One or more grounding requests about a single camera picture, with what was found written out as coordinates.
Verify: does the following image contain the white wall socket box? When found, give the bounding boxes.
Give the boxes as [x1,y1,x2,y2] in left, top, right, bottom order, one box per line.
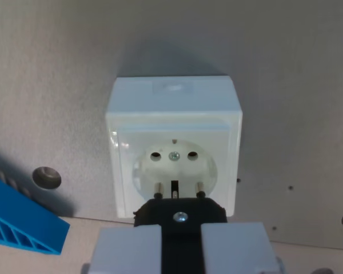
[105,75,244,219]

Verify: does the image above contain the blue ribbed plastic wedge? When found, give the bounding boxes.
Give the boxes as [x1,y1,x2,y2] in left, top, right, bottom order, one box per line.
[0,172,71,256]

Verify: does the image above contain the black two-pin power plug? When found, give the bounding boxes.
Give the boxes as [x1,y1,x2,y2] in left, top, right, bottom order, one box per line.
[133,182,228,274]

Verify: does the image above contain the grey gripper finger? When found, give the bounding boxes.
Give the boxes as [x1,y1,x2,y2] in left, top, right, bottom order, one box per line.
[201,222,284,274]
[87,225,163,274]

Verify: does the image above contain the grey metal base plate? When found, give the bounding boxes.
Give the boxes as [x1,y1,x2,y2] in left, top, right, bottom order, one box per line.
[0,0,343,251]

